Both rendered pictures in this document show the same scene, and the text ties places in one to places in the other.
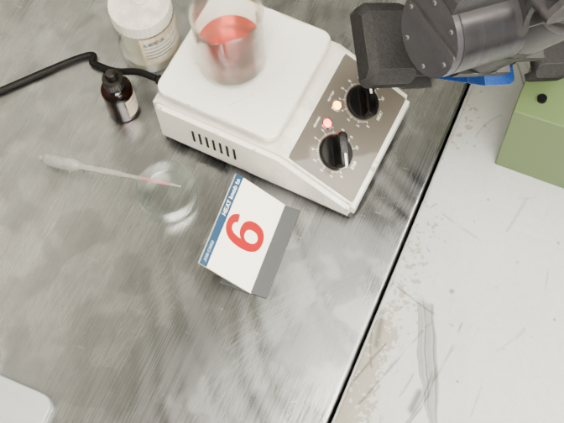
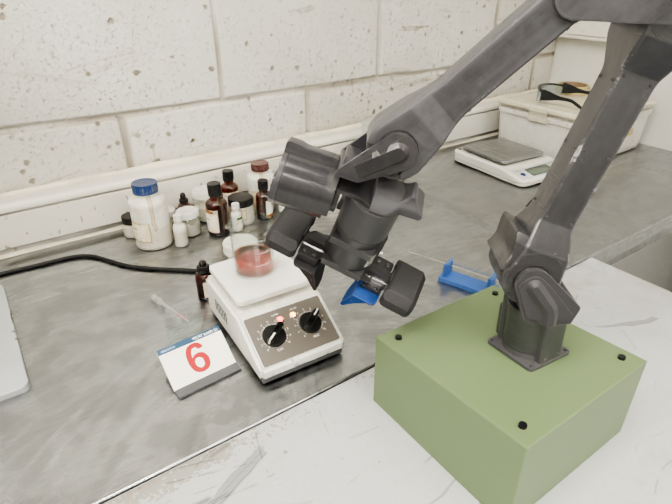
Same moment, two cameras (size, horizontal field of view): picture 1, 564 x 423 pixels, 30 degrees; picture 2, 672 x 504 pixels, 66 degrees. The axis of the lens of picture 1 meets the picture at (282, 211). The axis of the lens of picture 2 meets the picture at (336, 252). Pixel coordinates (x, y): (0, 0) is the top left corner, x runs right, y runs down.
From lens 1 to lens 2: 55 cm
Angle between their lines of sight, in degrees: 41
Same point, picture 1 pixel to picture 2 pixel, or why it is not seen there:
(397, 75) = (284, 240)
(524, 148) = (384, 380)
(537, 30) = (350, 205)
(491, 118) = not seen: hidden behind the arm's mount
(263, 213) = (218, 356)
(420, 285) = (269, 438)
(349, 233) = (256, 392)
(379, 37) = (285, 217)
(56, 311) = (82, 353)
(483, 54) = (297, 187)
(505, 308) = (310, 481)
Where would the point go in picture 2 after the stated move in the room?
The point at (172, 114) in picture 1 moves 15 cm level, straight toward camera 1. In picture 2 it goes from (210, 284) to (153, 346)
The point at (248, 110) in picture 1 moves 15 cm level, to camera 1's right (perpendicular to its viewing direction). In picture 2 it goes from (239, 287) to (334, 316)
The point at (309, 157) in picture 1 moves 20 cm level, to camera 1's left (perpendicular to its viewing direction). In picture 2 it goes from (255, 328) to (145, 291)
